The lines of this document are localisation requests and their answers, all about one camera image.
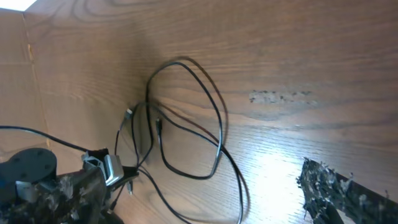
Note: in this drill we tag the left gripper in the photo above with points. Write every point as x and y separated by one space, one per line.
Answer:
95 192

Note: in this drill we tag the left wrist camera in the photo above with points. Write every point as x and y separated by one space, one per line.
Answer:
114 169

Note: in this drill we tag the left camera cable black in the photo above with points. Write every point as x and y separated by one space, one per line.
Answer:
50 137

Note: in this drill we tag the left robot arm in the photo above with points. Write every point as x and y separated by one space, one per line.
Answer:
30 165

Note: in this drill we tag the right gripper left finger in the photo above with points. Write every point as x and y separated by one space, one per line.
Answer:
78 197

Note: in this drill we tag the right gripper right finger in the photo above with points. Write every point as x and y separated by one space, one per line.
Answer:
327 193

